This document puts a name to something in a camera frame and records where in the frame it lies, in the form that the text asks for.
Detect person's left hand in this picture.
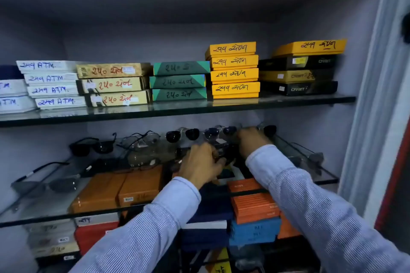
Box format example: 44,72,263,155
178,142,227,190

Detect person's right hand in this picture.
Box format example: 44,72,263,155
237,127,273,159

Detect orange ribbed box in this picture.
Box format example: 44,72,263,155
230,192,281,225
228,178,263,193

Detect glass shelf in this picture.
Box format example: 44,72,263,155
0,135,340,229
0,93,357,128

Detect person's left forearm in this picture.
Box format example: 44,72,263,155
69,176,202,273

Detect person's right forearm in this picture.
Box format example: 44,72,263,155
245,144,410,273

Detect navy box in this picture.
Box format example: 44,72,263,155
181,239,230,252
179,228,230,242
189,183,234,223

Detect green box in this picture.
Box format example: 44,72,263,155
153,61,211,76
152,87,208,102
149,74,207,90

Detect dark yellow and black box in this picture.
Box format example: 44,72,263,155
258,69,335,84

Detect gold patterned box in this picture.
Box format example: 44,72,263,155
86,90,152,107
76,63,152,79
76,76,150,95

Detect small white box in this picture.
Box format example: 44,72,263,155
74,213,120,227

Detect red box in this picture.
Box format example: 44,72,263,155
74,221,120,256

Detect black plastic sunglasses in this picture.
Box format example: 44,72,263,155
69,133,117,157

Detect grey lens thin sunglasses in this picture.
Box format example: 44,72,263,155
11,161,94,200

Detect stack of white boxes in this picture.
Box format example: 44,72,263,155
0,60,89,114

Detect black door fitting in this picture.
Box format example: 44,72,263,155
402,12,410,45

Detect metal frame dark sunglasses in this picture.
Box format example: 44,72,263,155
165,127,201,144
256,124,278,138
203,125,238,142

